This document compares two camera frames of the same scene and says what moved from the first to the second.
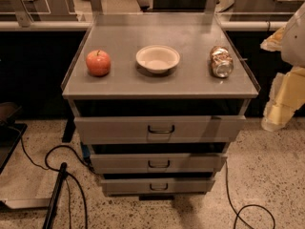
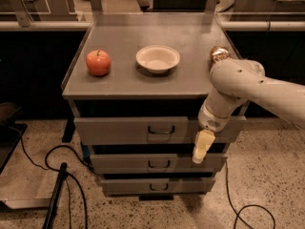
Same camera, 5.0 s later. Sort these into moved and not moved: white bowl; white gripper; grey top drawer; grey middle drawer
Moved: white gripper
Not moved: grey top drawer; grey middle drawer; white bowl
